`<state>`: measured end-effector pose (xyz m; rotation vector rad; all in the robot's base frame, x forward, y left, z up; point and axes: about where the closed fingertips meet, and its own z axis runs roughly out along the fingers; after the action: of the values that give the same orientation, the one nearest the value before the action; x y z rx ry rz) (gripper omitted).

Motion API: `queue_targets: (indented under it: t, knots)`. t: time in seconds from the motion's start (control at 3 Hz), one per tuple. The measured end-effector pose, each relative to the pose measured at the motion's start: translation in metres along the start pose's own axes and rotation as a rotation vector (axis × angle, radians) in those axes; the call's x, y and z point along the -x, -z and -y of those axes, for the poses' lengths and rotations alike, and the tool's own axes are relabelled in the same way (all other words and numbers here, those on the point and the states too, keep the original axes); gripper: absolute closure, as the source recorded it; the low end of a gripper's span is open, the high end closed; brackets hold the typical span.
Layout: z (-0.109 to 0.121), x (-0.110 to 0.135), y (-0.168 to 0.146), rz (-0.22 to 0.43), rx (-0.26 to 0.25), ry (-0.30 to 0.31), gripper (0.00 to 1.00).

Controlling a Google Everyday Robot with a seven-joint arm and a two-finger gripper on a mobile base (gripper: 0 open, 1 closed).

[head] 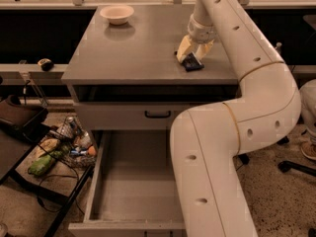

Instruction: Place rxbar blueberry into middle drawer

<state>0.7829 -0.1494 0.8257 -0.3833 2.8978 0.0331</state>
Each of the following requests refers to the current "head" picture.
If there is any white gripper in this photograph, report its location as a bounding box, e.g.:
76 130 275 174
176 15 216 63

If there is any dark blue snack bar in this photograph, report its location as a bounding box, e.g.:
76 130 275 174
182 52 204 72

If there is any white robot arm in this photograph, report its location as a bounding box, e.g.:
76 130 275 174
170 0 301 237

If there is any grey drawer cabinet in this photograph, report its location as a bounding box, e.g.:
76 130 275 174
61 3 243 140

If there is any closed grey middle drawer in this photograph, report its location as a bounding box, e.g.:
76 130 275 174
74 103 190 130

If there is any open grey bottom drawer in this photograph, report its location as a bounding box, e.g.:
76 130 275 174
69 130 187 237

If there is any white paper bowl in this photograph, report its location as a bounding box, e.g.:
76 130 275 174
100 5 134 26

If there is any black power adapter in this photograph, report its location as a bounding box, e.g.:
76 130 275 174
239 154 250 165

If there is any black chair base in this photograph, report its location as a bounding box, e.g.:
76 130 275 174
277 161 316 177

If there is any black tape measure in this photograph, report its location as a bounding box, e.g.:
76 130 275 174
38 58 54 72

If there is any person's shoe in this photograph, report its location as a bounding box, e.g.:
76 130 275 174
301 142 316 161

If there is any yellow chip bag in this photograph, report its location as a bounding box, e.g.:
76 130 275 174
36 138 60 158

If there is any black side cart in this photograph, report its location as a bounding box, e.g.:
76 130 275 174
0 96 94 237

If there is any green snack bag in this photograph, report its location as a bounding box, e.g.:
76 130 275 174
28 150 63 177

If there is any black drawer handle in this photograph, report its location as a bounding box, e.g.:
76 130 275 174
144 111 171 119

